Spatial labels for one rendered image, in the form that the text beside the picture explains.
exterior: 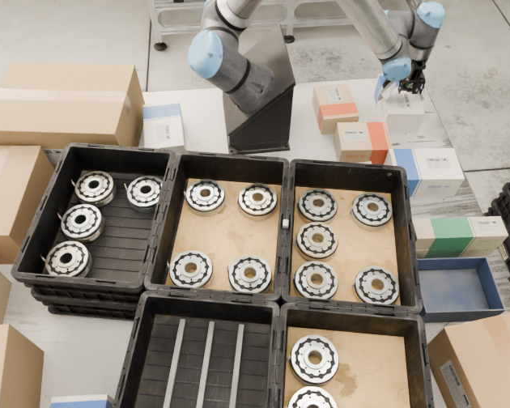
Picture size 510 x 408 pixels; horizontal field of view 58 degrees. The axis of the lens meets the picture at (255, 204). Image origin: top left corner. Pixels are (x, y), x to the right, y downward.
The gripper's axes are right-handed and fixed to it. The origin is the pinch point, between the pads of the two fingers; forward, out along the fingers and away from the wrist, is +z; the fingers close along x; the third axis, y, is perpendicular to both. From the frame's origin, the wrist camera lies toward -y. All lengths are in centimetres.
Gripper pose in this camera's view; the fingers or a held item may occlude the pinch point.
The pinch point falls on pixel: (398, 99)
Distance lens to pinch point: 167.8
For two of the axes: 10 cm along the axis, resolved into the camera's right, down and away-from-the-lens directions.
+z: 0.0, 5.7, 8.2
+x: 10.0, 0.0, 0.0
